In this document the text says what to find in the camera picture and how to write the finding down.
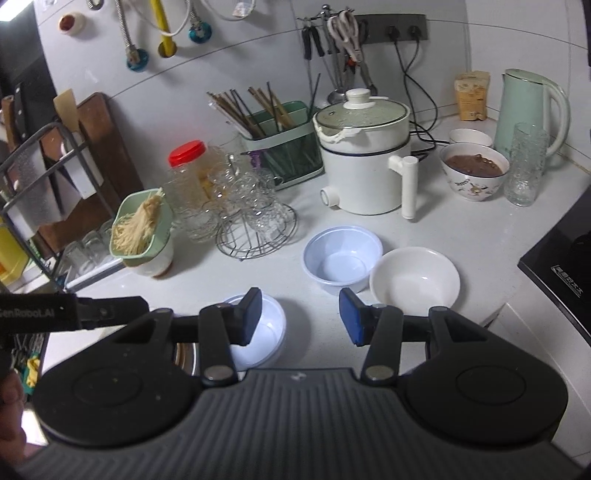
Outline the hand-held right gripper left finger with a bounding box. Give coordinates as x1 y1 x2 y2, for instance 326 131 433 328
111 287 264 385

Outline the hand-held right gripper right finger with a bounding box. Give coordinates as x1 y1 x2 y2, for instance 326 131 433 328
338 288 485 385

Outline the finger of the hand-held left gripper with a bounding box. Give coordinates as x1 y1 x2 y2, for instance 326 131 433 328
74 296 151 330

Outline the lavender plastic bowl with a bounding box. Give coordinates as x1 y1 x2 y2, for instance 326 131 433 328
222 295 287 371
302 225 384 296

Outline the plain white bowl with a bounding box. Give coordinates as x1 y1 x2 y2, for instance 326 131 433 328
369 247 461 318

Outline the person's left hand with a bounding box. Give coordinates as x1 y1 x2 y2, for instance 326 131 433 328
0 369 29 460

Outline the white drip tray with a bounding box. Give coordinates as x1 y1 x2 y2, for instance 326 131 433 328
62 251 126 292

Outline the yellow detergent jug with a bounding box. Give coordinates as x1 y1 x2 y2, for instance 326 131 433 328
0 222 31 287

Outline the white bowl under strainer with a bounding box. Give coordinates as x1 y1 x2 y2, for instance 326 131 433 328
124 233 175 278

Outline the bundle of dried noodles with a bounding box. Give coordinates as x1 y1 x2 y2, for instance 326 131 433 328
112 187 166 257

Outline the green strainer basket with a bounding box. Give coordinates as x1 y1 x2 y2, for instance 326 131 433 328
109 189 174 268

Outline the hammered steel cleaver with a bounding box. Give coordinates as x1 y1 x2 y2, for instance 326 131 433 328
0 124 64 237

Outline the set of patterned glass cups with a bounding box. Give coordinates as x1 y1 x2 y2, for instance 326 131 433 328
178 152 288 243

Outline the white electric cooking pot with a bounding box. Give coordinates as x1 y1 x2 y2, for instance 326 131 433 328
313 88 422 220

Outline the dark wooden cutting board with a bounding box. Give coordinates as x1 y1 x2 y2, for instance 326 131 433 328
39 92 146 252

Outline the clear jar with red lid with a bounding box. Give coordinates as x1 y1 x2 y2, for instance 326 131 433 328
167 141 223 222

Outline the green chopstick holder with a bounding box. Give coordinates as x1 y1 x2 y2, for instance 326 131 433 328
240 102 325 190

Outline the black kitchen rack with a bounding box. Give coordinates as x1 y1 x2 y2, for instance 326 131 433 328
0 121 100 296

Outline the patterned bowl with brown food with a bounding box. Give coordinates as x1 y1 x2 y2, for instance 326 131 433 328
438 142 511 202

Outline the wooden spatula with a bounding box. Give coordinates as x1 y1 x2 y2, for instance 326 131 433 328
53 89 81 136

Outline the bunch of chopsticks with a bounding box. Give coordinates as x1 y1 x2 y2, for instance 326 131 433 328
206 82 298 139

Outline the black induction cooktop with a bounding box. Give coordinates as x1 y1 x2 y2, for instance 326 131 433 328
517 185 591 342

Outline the small white bowl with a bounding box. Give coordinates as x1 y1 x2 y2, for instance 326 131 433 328
449 128 494 148

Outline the textured glass tumbler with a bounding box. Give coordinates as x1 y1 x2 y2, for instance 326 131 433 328
503 122 550 207

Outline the brown paper packet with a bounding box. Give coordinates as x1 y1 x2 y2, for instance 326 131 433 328
454 70 491 121

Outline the pale green electric kettle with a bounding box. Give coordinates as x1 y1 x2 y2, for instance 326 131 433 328
494 68 572 158

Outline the utensil stand with scissors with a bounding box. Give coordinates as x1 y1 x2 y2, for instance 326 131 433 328
298 4 379 106

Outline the wire cup rack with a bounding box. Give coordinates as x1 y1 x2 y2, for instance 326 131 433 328
216 203 298 261

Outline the knife with dark handle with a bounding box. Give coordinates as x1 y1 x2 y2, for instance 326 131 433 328
11 83 29 139

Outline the black power cord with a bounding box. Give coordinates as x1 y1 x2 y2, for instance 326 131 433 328
392 28 437 160

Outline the braided metal hose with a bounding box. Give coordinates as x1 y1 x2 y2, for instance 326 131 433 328
115 0 139 56

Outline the yellow gas hose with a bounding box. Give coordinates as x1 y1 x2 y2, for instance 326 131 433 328
150 0 178 58

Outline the red and white wall fitting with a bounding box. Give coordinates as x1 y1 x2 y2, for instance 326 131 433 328
58 11 88 35

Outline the grey wall outlet strip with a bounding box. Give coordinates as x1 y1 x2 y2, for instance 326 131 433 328
353 14 430 44

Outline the white power cable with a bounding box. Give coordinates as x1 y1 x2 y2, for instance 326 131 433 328
173 0 259 24

